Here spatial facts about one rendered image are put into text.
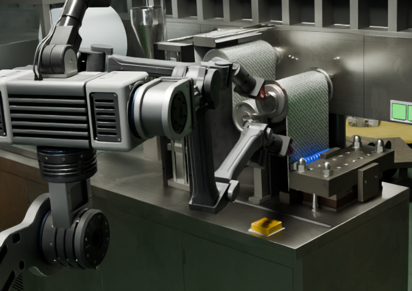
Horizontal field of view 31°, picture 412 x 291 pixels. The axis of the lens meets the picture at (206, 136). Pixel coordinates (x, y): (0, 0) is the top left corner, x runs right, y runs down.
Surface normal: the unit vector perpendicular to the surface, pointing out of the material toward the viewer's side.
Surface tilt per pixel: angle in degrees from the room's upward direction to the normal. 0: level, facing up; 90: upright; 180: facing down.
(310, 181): 90
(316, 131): 90
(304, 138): 90
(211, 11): 90
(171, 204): 0
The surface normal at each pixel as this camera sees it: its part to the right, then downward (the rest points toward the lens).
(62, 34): -0.28, -0.50
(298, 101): 0.72, 0.14
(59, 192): -0.35, 0.27
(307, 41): -0.70, 0.23
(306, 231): -0.06, -0.96
